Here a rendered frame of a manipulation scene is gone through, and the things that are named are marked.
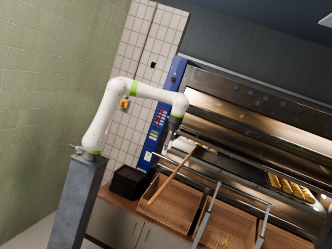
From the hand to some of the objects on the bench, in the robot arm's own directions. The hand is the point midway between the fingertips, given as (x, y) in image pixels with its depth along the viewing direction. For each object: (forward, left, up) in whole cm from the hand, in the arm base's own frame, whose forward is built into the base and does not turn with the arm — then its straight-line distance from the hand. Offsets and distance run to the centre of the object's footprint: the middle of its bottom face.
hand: (166, 150), depth 181 cm
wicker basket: (+74, +76, -90) cm, 139 cm away
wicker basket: (+15, +80, -90) cm, 121 cm away
